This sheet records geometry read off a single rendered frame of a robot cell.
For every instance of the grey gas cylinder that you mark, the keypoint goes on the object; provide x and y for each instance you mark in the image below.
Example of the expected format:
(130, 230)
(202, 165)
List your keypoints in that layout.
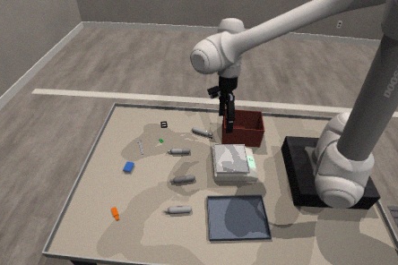
(179, 209)
(200, 131)
(180, 151)
(182, 179)

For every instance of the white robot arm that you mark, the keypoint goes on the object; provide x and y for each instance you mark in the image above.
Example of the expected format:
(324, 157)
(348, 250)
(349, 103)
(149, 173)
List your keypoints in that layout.
(345, 163)

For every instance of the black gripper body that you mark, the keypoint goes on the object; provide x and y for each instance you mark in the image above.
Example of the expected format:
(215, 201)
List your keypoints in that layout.
(228, 85)

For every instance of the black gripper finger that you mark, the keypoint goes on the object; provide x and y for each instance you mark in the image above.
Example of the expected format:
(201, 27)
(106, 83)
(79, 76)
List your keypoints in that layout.
(222, 105)
(230, 106)

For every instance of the red open box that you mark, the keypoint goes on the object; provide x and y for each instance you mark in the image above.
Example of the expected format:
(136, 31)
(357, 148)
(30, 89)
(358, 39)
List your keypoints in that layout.
(242, 134)

